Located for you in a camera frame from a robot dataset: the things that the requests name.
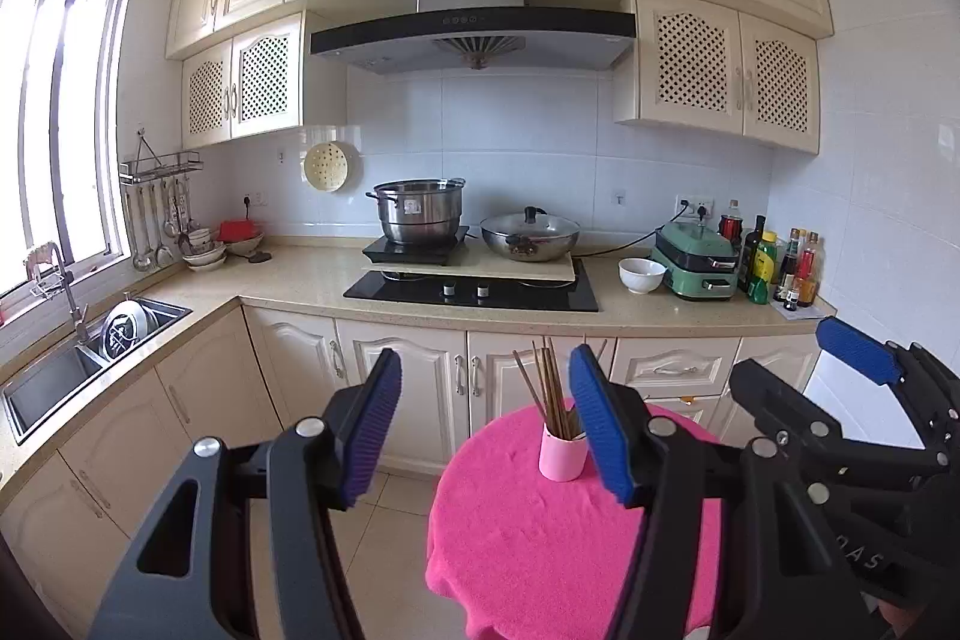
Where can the stack of white bowls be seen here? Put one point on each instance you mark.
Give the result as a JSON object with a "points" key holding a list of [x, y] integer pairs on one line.
{"points": [[204, 254]]}

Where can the soy sauce bottle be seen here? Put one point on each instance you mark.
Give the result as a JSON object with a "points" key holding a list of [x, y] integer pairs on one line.
{"points": [[787, 265]]}

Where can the green yellow bottle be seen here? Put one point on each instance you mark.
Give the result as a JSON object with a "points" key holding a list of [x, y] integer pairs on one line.
{"points": [[763, 272]]}

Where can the black glass gas stove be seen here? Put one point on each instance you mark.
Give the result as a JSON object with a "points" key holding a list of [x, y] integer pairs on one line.
{"points": [[397, 295]]}

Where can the white paper sheet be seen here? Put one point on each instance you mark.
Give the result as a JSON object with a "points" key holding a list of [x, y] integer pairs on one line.
{"points": [[810, 310]]}

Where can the stainless steel pot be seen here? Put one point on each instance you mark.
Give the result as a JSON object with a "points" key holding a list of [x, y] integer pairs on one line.
{"points": [[420, 212]]}

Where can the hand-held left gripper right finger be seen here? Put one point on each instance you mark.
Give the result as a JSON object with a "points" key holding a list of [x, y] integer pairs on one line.
{"points": [[600, 430]]}

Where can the steel wok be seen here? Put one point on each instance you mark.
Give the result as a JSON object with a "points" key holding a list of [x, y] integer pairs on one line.
{"points": [[529, 248]]}

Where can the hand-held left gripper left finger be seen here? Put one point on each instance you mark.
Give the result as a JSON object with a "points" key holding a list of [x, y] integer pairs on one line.
{"points": [[371, 430]]}

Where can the steel faucet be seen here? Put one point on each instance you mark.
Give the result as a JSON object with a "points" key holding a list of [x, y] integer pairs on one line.
{"points": [[71, 302]]}

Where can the green electric cooker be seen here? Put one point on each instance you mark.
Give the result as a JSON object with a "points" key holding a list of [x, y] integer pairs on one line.
{"points": [[694, 269]]}

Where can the red label dark bottle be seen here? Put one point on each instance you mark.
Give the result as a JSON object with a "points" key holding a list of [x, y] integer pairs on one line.
{"points": [[731, 227]]}

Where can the small dark dish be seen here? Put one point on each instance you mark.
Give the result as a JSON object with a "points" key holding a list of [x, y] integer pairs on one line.
{"points": [[259, 257]]}

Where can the pink cup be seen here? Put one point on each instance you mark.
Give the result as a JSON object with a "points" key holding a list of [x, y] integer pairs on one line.
{"points": [[559, 460]]}

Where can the round white plate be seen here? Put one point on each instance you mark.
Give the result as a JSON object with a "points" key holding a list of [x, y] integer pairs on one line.
{"points": [[122, 329]]}

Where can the white bowl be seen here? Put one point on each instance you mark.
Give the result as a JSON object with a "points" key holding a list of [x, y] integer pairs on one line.
{"points": [[643, 276]]}

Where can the red container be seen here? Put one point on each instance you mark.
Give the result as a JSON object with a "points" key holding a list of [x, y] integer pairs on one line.
{"points": [[240, 231]]}

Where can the black steel range hood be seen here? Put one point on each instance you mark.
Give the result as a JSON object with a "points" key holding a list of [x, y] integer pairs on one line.
{"points": [[472, 36]]}

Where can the steel ladle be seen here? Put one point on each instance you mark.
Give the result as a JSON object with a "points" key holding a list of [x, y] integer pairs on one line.
{"points": [[140, 250], [162, 246]]}

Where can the white wall socket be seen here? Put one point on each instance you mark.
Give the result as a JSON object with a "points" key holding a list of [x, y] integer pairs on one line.
{"points": [[701, 205], [253, 199]]}

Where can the steel skimmer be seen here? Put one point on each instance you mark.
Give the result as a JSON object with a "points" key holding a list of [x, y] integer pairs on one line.
{"points": [[174, 220]]}

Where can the glass wok lid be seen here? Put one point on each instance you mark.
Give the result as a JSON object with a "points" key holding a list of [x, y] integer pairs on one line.
{"points": [[529, 226]]}

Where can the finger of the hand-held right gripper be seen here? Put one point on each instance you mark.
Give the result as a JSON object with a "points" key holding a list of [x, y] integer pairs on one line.
{"points": [[855, 347], [772, 396]]}

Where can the red sauce bottle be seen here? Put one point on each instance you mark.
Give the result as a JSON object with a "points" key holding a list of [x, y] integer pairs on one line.
{"points": [[808, 272]]}

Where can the dark rimmed bowl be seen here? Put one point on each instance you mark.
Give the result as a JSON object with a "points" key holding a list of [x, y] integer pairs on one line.
{"points": [[244, 247]]}

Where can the steel wall utensil rack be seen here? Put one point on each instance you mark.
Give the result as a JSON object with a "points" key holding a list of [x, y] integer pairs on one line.
{"points": [[161, 164]]}

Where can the steel sink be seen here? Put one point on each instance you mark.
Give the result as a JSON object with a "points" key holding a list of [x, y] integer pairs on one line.
{"points": [[45, 377]]}

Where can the barred window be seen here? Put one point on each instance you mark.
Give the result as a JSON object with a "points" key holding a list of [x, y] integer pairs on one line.
{"points": [[60, 123]]}

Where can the small dark bottle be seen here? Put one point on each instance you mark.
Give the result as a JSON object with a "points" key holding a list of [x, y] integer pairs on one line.
{"points": [[791, 301]]}

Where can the beige board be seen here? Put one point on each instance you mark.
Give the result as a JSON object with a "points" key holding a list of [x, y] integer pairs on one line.
{"points": [[465, 272]]}

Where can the bunch of wooden chopsticks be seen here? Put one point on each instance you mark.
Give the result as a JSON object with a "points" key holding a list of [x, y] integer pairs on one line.
{"points": [[553, 385]]}

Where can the cream perforated steamer plate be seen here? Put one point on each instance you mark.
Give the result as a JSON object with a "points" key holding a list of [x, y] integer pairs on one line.
{"points": [[326, 166]]}

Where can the black induction cooker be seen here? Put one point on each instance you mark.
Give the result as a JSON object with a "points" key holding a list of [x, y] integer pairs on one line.
{"points": [[416, 251]]}

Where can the cream lattice door cabinet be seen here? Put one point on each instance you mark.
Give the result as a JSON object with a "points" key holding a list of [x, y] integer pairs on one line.
{"points": [[712, 63], [247, 78]]}

